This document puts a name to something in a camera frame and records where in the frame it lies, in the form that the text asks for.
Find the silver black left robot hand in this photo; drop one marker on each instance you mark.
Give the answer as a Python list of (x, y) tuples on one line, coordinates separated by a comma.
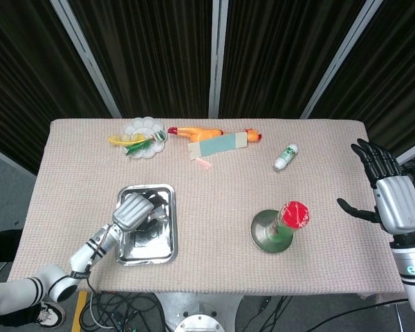
[(131, 211)]

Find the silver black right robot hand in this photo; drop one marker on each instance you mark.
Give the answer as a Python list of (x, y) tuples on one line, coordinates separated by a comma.
[(399, 204)]

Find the red-lidded green can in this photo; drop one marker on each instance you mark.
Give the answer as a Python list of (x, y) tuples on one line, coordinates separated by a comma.
[(295, 214)]

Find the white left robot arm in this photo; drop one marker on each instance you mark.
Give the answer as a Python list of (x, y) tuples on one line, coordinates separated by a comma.
[(55, 281)]

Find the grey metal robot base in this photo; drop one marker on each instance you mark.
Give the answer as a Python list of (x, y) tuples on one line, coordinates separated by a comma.
[(200, 311)]

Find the rectangular steel tray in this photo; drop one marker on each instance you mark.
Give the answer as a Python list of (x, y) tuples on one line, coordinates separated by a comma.
[(159, 245)]

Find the yellow green feather shuttlecock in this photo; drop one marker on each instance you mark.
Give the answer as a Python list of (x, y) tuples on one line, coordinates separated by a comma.
[(124, 140)]

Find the white flower-shaped palette dish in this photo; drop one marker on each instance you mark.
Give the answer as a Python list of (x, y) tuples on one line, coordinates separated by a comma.
[(138, 128)]

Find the orange rubber chicken toy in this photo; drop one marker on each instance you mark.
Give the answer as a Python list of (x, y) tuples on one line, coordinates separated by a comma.
[(204, 132)]

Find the yellow floor tape strip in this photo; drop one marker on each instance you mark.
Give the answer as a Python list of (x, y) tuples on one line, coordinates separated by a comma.
[(79, 311)]

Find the pink woven tablecloth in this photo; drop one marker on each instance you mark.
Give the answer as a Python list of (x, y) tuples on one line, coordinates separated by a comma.
[(242, 186)]

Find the white green plastic bottle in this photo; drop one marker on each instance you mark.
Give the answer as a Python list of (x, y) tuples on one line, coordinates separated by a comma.
[(285, 157)]

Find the round steel plate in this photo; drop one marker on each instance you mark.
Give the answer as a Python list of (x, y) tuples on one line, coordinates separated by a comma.
[(259, 228)]

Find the black white sneaker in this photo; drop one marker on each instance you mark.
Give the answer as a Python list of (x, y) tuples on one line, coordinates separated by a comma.
[(52, 314)]

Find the grey aluminium partition post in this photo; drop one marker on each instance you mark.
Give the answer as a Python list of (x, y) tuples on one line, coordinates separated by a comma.
[(217, 58), (86, 58), (339, 62)]

